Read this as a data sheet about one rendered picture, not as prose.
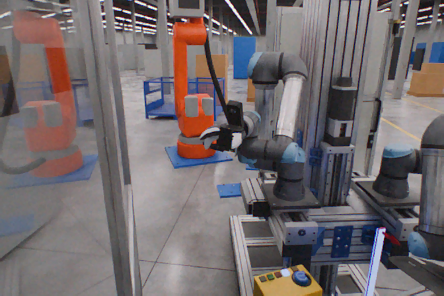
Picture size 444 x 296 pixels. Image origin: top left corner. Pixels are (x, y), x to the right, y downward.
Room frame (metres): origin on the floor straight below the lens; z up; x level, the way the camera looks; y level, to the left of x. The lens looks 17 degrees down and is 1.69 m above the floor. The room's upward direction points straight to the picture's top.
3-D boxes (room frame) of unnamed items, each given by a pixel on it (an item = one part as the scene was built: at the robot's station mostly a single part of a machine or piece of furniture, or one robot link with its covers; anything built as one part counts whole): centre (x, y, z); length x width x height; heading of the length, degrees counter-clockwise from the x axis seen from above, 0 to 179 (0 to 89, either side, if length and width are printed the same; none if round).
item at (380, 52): (2.38, -0.92, 1.10); 1.21 x 0.06 x 2.20; 108
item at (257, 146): (0.98, -0.11, 1.34); 0.11 x 0.08 x 0.11; 68
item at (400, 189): (1.22, -0.82, 1.09); 0.15 x 0.15 x 0.10
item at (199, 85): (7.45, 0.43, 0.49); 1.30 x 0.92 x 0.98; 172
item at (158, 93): (7.55, 1.45, 0.49); 1.27 x 0.88 x 0.98; 172
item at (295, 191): (1.19, -0.32, 1.09); 0.15 x 0.15 x 0.10
